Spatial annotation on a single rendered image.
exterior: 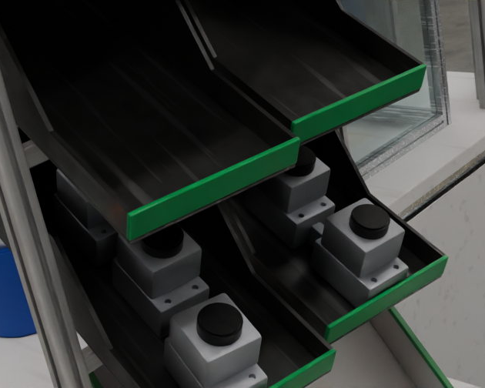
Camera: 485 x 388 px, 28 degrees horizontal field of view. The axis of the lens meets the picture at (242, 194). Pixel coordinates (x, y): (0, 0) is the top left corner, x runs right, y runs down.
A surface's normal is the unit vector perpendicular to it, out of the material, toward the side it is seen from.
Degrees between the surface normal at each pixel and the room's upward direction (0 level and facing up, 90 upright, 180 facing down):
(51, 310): 90
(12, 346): 0
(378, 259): 115
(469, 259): 90
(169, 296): 25
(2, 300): 90
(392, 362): 45
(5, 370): 0
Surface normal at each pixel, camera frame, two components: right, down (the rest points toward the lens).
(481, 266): 0.73, 0.14
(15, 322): -0.02, 0.39
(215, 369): 0.56, 0.59
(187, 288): 0.09, -0.73
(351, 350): 0.30, -0.50
